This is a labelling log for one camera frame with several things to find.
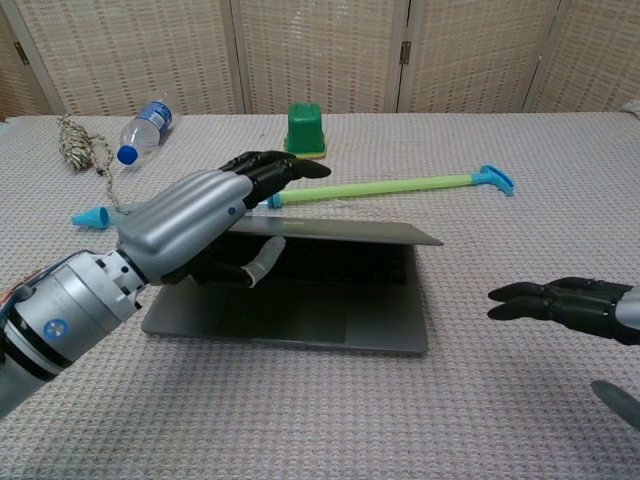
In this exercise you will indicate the clear plastic water bottle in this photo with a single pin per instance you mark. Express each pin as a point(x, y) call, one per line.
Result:
point(147, 125)

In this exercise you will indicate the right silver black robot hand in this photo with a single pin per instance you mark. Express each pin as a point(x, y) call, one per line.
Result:
point(575, 305)

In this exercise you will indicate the brass screen hinge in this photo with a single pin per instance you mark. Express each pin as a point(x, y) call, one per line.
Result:
point(19, 52)
point(405, 52)

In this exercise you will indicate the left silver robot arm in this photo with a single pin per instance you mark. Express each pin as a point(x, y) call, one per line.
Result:
point(60, 320)

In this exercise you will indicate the beige woven tablecloth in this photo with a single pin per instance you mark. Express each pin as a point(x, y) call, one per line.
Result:
point(320, 415)

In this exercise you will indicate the silver laptop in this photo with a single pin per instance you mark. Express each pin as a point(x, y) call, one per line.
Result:
point(310, 325)

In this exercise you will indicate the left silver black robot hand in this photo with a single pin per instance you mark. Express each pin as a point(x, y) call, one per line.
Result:
point(190, 215)

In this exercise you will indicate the woven folding screen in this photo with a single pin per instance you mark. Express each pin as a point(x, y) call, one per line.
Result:
point(320, 50)

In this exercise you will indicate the green plastic cup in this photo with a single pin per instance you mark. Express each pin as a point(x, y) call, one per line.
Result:
point(305, 127)

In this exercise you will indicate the green blue water pump toy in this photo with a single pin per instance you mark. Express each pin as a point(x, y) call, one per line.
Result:
point(380, 189)

